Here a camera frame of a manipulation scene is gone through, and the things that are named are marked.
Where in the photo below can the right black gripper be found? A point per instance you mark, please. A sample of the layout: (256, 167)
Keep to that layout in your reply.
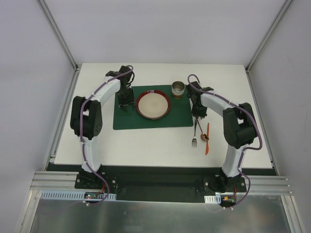
(199, 113)

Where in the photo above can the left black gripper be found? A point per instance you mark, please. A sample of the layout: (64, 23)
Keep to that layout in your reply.
(126, 103)

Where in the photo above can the green placemat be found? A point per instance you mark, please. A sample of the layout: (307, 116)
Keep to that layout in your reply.
(178, 116)

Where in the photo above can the red rimmed beige plate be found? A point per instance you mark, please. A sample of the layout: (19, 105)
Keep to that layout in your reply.
(153, 104)

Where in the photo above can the copper spoon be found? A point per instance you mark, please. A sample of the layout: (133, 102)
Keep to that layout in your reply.
(204, 136)

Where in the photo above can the steel cup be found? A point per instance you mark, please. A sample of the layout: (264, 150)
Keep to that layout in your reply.
(178, 89)

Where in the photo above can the silver fork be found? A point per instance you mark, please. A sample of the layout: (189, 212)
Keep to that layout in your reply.
(194, 139)

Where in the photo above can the orange knife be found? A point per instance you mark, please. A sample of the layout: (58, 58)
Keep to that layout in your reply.
(207, 139)

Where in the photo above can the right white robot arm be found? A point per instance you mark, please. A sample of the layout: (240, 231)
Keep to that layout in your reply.
(239, 127)

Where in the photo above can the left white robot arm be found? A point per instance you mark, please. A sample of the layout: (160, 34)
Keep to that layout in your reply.
(86, 119)

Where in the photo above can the left aluminium frame post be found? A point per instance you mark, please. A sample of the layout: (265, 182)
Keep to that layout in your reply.
(57, 33)

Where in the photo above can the aluminium frame post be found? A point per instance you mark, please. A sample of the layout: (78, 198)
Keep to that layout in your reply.
(57, 33)
(269, 33)

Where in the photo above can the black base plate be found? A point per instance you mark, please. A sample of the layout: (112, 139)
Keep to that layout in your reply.
(162, 184)

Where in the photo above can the right white cable duct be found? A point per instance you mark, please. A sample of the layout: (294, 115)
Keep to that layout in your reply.
(213, 199)

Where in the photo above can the white cable duct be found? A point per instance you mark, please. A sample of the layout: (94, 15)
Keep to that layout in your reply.
(213, 199)
(76, 195)

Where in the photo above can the left white cable duct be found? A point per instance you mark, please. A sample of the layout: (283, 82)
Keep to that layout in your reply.
(76, 195)

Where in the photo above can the aluminium front rail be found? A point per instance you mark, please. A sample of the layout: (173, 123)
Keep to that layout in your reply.
(64, 181)

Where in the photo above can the right aluminium frame post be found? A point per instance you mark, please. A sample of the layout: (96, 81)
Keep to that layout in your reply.
(269, 33)

